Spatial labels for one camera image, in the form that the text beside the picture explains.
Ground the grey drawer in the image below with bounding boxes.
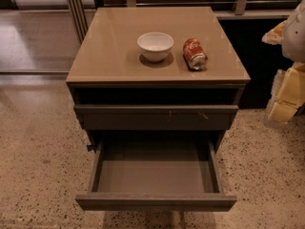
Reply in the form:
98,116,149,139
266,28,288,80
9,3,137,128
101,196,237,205
75,137,236,212
74,104,238,131

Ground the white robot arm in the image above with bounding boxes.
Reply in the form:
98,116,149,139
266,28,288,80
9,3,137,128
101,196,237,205
262,0,305,128

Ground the grey drawer cabinet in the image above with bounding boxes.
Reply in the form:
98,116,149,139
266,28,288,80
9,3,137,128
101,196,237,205
65,6,252,153

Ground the red soda can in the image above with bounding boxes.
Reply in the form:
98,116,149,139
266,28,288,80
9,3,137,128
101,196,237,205
183,38,208,71

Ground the white ceramic bowl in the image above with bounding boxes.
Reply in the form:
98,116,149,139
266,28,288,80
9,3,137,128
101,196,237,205
137,32,174,62

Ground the blue tape piece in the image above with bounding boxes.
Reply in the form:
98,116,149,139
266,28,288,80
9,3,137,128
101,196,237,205
87,144,95,152

